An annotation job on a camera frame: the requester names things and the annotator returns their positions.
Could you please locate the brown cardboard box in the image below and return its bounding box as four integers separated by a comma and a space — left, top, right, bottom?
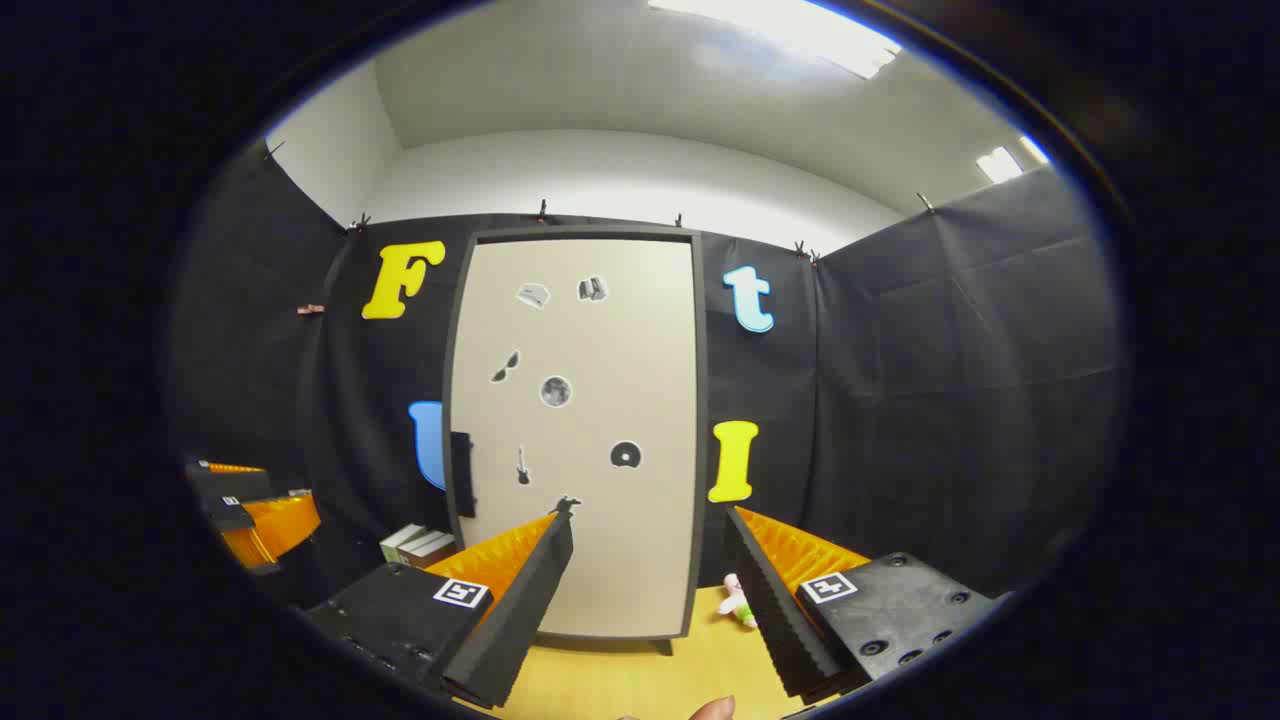
400, 530, 458, 571

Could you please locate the row of black clips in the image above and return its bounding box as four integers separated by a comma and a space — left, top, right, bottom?
262, 140, 938, 263

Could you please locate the long ceiling light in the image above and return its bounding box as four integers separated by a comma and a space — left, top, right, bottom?
648, 0, 903, 81

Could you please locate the black backdrop cloth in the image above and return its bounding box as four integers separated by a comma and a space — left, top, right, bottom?
165, 140, 1126, 601

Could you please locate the small ceiling light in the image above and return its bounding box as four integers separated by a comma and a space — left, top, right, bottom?
975, 135, 1053, 186

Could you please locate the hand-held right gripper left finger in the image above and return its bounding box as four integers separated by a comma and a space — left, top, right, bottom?
303, 510, 577, 711

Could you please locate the green white plush toy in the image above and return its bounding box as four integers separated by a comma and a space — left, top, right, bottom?
718, 573, 761, 629

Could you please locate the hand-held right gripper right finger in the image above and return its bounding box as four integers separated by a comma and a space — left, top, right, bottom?
724, 504, 1003, 703

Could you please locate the black cabinet door handle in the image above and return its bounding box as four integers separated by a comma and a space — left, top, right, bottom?
449, 431, 476, 519

